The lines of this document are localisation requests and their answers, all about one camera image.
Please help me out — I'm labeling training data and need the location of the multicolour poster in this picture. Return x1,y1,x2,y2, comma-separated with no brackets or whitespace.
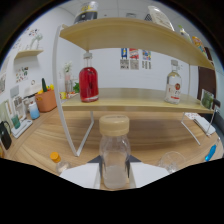
142,49,152,61

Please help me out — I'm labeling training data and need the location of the red poster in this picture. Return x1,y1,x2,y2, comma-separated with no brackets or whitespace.
129,48,140,60

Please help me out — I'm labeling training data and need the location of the clear bottle green cap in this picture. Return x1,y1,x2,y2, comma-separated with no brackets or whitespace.
178,24,193,44

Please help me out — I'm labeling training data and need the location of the orange printed paper sheet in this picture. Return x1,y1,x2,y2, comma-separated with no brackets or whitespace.
184,112,201,121

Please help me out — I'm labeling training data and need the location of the green leafy plant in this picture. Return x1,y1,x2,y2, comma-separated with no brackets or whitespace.
72,81,81,94

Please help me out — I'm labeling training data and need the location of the glass jar of limes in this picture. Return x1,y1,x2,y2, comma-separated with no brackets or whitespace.
200,89,215,110

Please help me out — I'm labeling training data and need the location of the red liquid glass bottle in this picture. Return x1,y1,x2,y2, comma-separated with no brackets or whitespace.
78,51,100,103

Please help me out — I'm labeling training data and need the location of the clear bottle orange cap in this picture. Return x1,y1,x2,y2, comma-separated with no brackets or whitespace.
49,151,71,176

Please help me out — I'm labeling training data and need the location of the green cucumber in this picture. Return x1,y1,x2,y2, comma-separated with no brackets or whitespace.
41,78,48,93

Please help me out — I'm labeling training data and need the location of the yellow green snack bag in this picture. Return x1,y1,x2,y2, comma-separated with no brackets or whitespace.
191,35,204,56

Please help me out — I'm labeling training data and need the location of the clear glass with ice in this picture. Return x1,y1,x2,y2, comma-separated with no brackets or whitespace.
156,150,186,174

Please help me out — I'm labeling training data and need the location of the clear bottle red label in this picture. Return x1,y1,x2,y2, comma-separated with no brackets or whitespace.
164,59,183,105

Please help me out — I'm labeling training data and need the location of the wall sticker cluster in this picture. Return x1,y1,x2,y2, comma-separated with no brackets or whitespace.
14,66,30,84

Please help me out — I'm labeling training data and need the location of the clear bottle wooden cap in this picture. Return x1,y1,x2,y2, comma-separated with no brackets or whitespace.
98,114,132,190

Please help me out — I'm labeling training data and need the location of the wooden wall shelf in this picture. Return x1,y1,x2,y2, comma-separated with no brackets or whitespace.
13,49,44,60

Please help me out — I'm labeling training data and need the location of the white tray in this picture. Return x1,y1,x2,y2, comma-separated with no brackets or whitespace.
10,118,34,139

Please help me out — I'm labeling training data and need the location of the brown door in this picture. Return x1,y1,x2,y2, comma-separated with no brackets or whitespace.
197,46,218,101

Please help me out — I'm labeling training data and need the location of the dark cylinder muddler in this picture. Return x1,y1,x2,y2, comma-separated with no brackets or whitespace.
213,99,222,111

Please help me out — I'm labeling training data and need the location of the black yellow snack bag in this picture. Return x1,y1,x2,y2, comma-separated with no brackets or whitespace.
73,0,99,24

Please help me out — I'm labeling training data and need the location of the green cup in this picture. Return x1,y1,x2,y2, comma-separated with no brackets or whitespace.
10,114,22,129

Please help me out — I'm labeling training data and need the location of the blue yellow poster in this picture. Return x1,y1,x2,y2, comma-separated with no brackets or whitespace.
120,48,129,60

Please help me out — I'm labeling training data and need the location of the black handbag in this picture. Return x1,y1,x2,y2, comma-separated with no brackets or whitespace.
0,120,13,151

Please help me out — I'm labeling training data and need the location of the white-framed wooden shelf rack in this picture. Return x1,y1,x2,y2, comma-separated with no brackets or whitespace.
52,17,218,158

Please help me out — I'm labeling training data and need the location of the orange storage basket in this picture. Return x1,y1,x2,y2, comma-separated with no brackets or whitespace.
34,89,58,113

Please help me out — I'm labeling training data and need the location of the white figurine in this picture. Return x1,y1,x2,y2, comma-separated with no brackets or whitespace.
28,29,44,50

